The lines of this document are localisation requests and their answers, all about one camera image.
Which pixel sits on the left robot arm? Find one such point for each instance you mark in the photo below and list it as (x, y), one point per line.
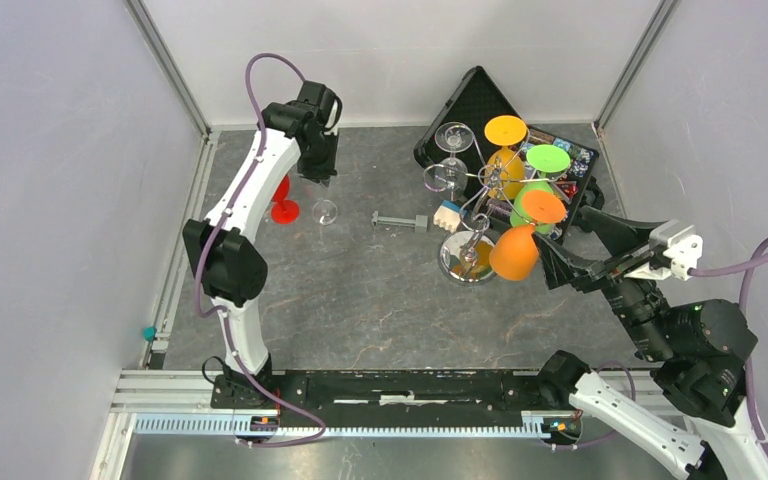
(301, 134)

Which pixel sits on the clear wine glass back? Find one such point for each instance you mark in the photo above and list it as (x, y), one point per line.
(449, 176)

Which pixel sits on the orange wine glass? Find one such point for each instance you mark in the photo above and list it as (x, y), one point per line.
(516, 253)

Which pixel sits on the teal small object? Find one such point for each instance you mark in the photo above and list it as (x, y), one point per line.
(149, 334)

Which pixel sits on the white blue block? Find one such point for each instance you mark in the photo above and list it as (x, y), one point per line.
(447, 217)

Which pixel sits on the green wine glass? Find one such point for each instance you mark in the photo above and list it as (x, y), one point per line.
(545, 165)

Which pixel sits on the yellow wine glass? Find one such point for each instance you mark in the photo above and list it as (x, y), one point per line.
(504, 170)

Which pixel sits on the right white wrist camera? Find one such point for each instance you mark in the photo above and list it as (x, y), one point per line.
(672, 249)

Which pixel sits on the clear wine glass front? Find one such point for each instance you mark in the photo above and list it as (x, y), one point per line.
(324, 210)

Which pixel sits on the red wine glass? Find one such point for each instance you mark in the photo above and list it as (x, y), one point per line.
(284, 210)

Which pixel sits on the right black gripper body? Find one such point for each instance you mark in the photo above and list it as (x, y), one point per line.
(621, 267)

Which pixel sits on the black open case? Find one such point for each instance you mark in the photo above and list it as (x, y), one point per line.
(477, 100)

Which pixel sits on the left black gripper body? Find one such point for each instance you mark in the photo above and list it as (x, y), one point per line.
(318, 163)

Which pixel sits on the clear wine glass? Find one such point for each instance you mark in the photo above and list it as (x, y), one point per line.
(324, 210)
(449, 176)

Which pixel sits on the grey metal tool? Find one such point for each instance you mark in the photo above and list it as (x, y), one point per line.
(418, 224)

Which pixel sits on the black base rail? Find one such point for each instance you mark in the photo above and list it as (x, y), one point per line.
(324, 404)

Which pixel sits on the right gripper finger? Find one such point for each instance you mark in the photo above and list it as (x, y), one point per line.
(562, 267)
(618, 235)

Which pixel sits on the chrome wine glass rack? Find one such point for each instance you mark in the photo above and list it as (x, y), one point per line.
(464, 255)

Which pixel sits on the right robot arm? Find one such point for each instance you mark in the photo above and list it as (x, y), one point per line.
(701, 351)

